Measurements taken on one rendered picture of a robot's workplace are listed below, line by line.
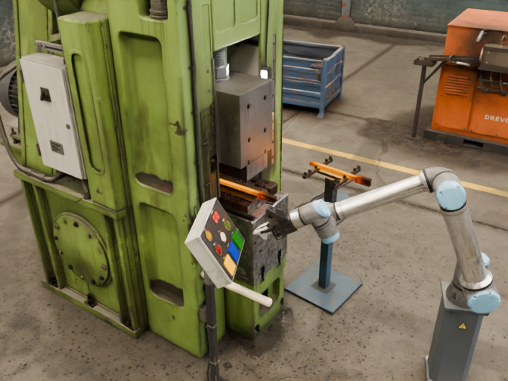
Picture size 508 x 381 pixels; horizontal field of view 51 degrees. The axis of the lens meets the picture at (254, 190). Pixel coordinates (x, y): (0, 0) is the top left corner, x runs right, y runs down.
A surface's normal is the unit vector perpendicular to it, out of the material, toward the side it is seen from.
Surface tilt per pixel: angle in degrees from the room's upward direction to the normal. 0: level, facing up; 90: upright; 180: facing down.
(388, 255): 0
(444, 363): 90
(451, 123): 90
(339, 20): 90
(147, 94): 89
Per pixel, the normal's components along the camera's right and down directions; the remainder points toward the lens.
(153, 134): -0.56, 0.40
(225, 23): 0.83, 0.27
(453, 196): -0.14, 0.39
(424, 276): -0.01, -0.87
